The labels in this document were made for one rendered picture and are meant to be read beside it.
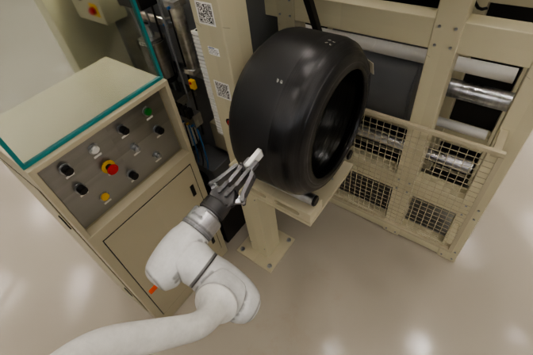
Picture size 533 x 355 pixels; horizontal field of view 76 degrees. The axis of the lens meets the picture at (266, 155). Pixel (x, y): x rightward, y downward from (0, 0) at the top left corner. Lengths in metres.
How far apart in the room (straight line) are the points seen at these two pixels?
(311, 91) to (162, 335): 0.67
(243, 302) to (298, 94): 0.55
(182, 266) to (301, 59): 0.63
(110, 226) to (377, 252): 1.51
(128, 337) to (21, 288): 2.11
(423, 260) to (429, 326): 0.37
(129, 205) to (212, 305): 0.76
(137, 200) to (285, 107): 0.79
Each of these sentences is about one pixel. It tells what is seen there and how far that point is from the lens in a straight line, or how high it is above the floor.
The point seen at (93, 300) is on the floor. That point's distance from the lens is 2.44.
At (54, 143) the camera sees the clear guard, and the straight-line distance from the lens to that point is 1.24.
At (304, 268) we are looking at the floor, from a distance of 2.16.
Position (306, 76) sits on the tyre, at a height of 1.42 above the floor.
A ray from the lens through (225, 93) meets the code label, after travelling 1.31.
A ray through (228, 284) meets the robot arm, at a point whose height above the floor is 1.18.
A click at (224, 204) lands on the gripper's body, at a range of 0.91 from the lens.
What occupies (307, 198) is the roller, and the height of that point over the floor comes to 0.92.
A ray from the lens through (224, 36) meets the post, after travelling 1.17.
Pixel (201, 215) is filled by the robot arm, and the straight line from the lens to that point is 0.89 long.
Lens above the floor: 1.94
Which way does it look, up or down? 45 degrees down
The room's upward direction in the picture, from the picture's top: 8 degrees counter-clockwise
